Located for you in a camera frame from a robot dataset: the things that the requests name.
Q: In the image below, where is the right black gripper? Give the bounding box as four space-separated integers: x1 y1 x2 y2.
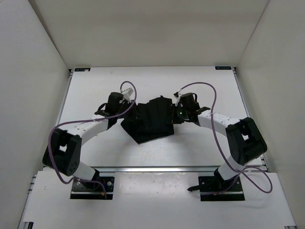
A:
165 104 190 125

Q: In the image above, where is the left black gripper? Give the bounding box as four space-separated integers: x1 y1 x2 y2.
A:
117 99 145 122

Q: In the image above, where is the black pleated skirt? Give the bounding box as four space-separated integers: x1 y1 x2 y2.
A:
121 96 174 144

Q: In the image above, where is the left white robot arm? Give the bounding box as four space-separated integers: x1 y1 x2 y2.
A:
42 88 135 190

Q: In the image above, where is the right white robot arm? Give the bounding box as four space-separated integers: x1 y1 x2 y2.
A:
174 92 267 191

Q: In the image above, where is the right blue table label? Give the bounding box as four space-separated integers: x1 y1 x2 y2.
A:
215 66 232 70

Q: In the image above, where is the blue table label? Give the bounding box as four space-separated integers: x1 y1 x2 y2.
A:
74 68 91 72
215 66 232 70

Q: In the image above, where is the left blue table label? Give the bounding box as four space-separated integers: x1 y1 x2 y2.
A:
74 68 91 72

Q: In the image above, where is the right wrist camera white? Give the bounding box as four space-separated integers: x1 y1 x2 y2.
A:
173 91 182 106

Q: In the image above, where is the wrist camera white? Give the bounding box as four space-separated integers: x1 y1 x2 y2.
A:
121 88 134 103
173 91 182 106

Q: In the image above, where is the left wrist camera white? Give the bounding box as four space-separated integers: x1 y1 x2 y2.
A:
121 88 134 103

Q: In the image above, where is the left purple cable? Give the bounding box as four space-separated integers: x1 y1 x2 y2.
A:
48 81 137 195

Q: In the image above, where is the purple cable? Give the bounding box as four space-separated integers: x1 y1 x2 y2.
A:
177 82 274 196
48 81 137 195

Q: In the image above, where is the aluminium table edge rail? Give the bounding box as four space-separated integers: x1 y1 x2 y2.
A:
94 166 218 173

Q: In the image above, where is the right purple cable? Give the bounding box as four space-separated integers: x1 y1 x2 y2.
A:
177 82 274 196

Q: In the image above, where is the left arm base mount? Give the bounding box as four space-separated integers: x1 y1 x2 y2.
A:
70 172 115 200

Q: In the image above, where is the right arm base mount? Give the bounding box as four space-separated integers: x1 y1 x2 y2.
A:
187 170 245 202

